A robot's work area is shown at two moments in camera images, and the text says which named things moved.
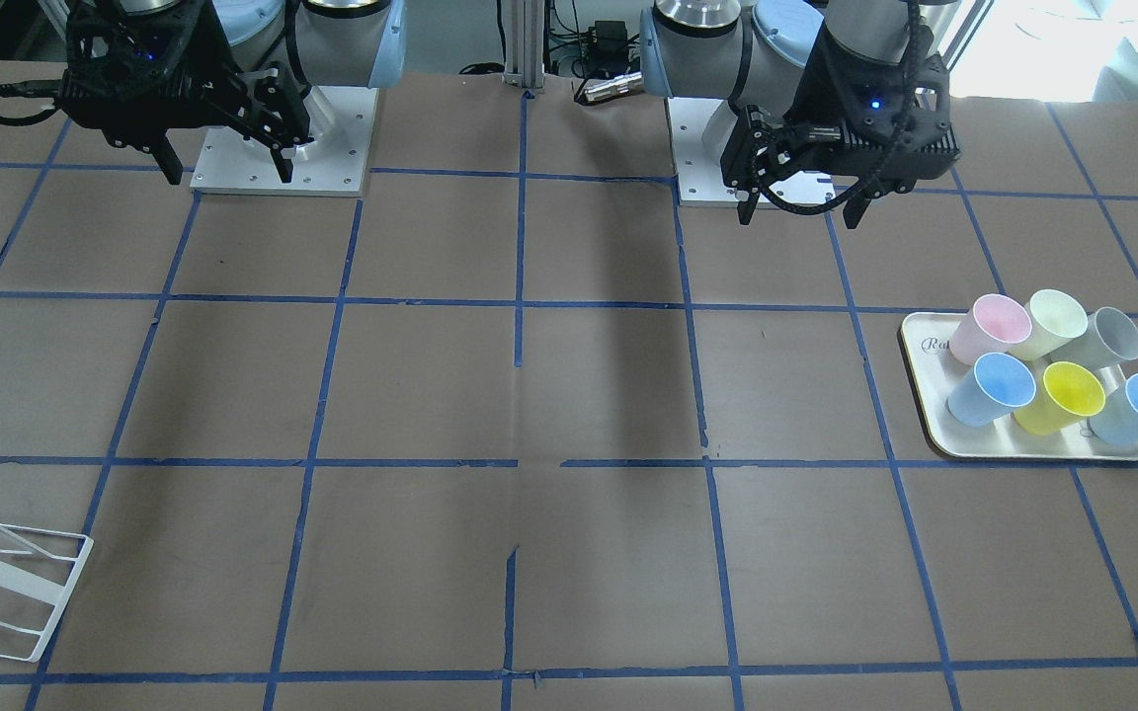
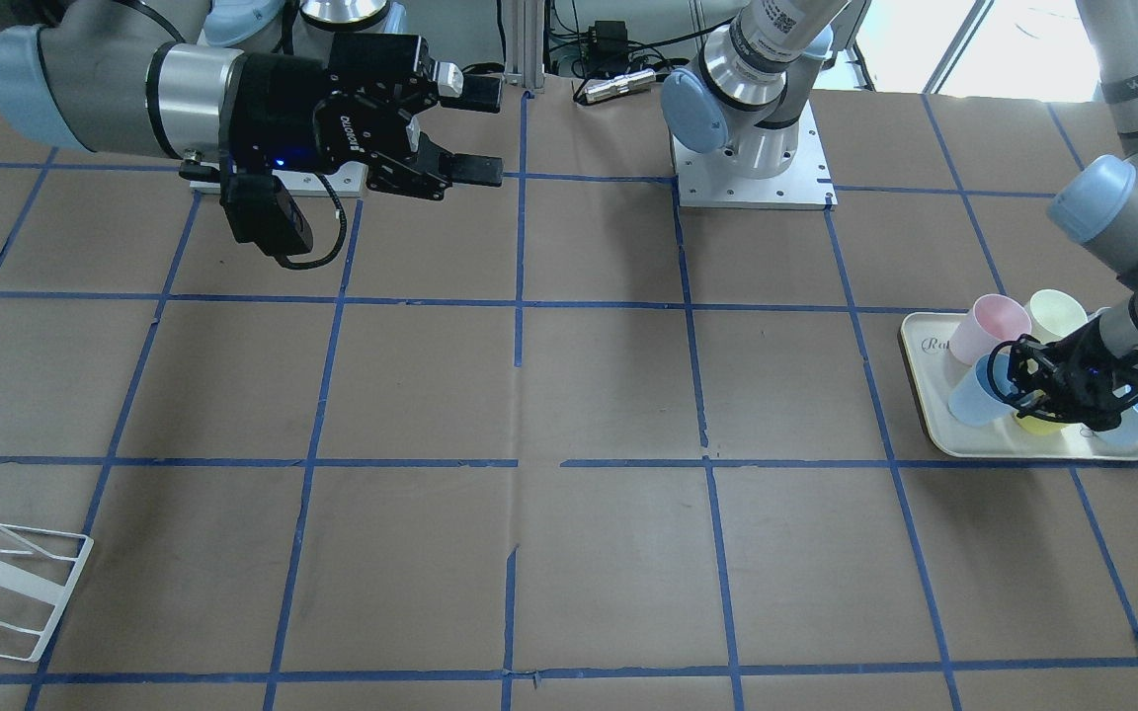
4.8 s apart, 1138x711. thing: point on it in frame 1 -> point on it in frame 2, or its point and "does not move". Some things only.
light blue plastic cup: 997,385 does not move
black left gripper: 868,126 -> 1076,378
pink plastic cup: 994,324 does not move
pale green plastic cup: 1055,318 does not move
